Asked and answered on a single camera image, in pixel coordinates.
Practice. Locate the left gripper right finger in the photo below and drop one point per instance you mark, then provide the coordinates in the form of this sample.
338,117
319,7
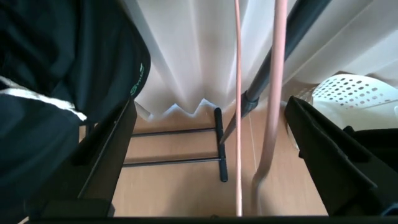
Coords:
342,180

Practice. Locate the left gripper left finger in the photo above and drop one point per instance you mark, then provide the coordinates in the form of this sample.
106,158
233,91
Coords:
93,177

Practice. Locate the pink clothes hanger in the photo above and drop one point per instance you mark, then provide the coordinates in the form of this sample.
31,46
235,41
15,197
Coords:
238,93

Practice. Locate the black shorts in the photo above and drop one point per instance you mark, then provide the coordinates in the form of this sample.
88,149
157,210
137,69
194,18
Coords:
46,46

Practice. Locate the white laundry basket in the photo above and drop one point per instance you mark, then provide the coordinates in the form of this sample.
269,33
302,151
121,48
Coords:
351,93

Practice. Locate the black clothes rack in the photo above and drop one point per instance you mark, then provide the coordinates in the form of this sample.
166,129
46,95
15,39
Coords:
298,25

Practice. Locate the beige curtain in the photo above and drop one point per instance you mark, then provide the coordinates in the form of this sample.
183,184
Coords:
192,46

